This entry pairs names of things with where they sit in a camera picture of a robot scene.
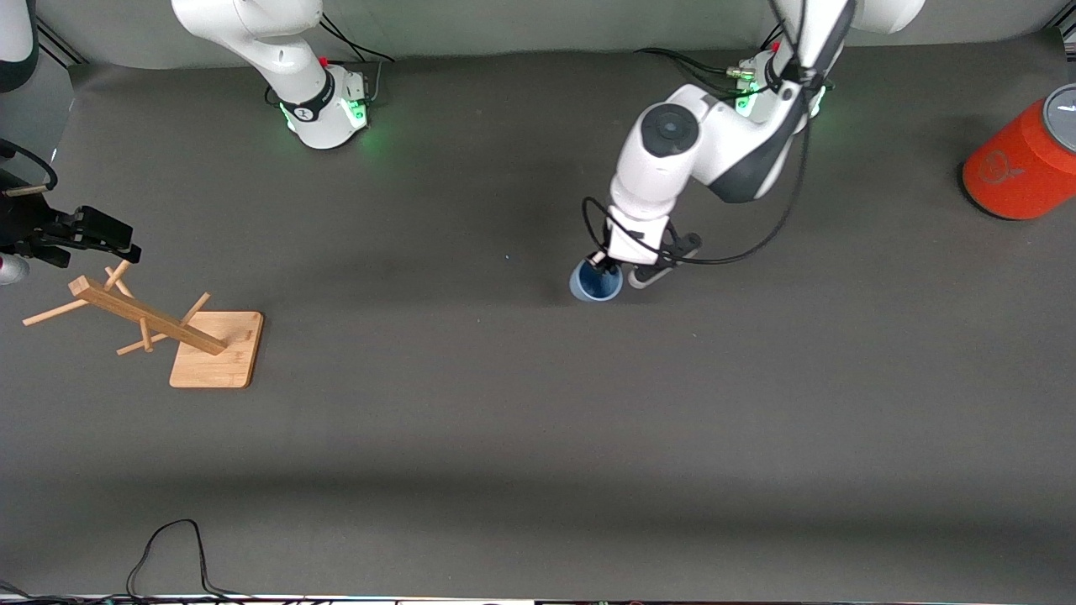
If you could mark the aluminium frame rail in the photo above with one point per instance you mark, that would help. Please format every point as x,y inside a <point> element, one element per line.
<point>63,46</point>

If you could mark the wooden mug tree rack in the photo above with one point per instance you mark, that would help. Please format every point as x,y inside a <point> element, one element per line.
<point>214,357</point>

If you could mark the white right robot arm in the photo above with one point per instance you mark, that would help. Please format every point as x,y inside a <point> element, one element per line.
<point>286,59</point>

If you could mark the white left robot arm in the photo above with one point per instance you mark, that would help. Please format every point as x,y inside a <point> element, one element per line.
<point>723,143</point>

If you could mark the dark grey table mat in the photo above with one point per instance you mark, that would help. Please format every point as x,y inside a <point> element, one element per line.
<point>538,420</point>

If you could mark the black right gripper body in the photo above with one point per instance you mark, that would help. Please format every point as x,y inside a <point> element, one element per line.
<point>25,225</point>

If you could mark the orange can with grey lid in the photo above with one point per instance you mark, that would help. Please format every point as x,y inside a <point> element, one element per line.
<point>1017,168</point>

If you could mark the light blue cup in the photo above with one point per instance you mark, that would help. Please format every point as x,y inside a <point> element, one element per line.
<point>598,290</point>

